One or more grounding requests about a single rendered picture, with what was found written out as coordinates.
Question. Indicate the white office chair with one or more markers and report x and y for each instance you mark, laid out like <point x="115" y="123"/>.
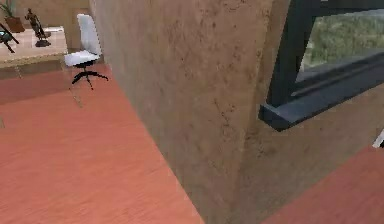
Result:
<point x="87" y="40"/>

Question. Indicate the dark framed window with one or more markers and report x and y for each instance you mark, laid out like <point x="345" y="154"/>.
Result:
<point x="326" y="63"/>

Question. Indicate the light wooden table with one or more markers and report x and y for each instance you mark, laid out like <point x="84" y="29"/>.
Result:
<point x="30" y="50"/>

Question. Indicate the dark bronze statue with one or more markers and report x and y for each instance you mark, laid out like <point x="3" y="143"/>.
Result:
<point x="37" y="26"/>

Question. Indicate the white black object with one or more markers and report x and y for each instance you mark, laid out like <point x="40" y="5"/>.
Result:
<point x="379" y="140"/>

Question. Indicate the potted house plant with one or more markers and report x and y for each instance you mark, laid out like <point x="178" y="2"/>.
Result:
<point x="13" y="21"/>

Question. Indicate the black desk lamp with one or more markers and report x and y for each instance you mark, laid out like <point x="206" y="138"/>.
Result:
<point x="6" y="37"/>

